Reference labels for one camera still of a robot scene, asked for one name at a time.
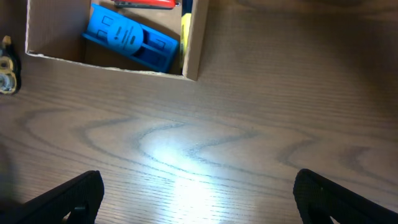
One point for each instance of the blue plastic tool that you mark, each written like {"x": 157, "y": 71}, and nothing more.
{"x": 131, "y": 39}

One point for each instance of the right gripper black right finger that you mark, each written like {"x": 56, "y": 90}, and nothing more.
{"x": 319, "y": 200}

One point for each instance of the yellow highlighter pen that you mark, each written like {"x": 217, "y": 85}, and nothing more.
{"x": 185, "y": 28}

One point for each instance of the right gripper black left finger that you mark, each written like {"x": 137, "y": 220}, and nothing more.
{"x": 76, "y": 201}

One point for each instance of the cardboard box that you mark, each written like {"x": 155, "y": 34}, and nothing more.
{"x": 54, "y": 30}

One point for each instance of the black gold tape dispenser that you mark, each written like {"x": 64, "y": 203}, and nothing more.
{"x": 10, "y": 68}

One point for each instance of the red stapler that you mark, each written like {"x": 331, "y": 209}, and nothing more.
{"x": 147, "y": 4}

